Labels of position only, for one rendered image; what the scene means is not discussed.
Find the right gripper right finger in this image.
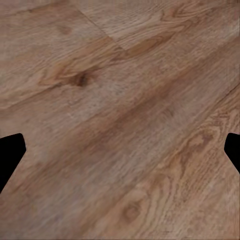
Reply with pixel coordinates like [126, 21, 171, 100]
[224, 132, 240, 173]

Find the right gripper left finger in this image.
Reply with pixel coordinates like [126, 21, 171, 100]
[0, 133, 26, 193]

